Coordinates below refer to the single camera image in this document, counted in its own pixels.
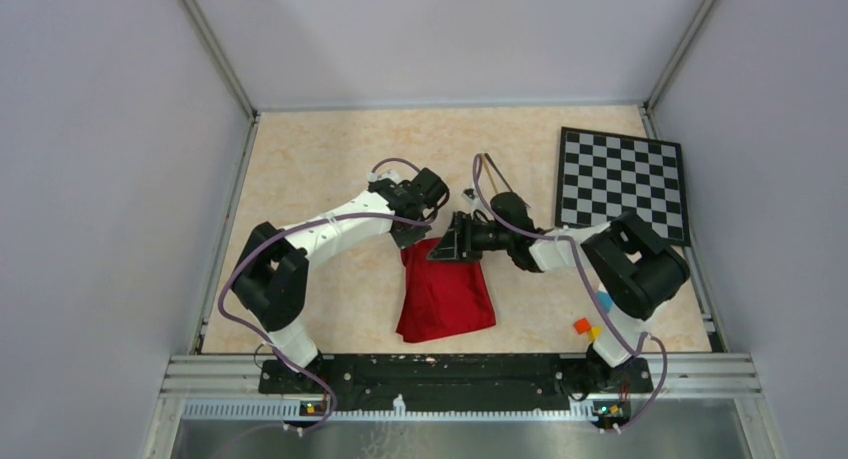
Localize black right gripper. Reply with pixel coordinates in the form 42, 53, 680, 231
427, 211, 513, 264

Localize red cloth napkin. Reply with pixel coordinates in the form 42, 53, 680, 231
396, 238, 497, 344

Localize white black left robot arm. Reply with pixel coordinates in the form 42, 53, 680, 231
223, 168, 450, 393

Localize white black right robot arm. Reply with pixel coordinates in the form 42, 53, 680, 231
428, 192, 690, 391

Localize gold spoon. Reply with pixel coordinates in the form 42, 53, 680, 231
481, 156, 499, 194

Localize dark metal fork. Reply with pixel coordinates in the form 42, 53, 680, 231
483, 152, 514, 192

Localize orange block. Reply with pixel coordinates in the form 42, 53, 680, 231
573, 317, 592, 335

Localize black and white chessboard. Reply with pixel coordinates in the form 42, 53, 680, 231
554, 127, 691, 247

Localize blue block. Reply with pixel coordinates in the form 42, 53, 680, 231
596, 291, 614, 312

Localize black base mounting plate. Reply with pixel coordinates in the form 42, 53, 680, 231
258, 353, 654, 412

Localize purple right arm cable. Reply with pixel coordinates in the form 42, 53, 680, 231
471, 153, 669, 434

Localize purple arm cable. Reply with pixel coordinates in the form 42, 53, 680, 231
471, 153, 669, 434
218, 157, 452, 437

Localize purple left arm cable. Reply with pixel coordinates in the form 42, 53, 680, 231
218, 157, 452, 437

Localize aluminium frame rail front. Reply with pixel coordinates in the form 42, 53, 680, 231
160, 353, 762, 423

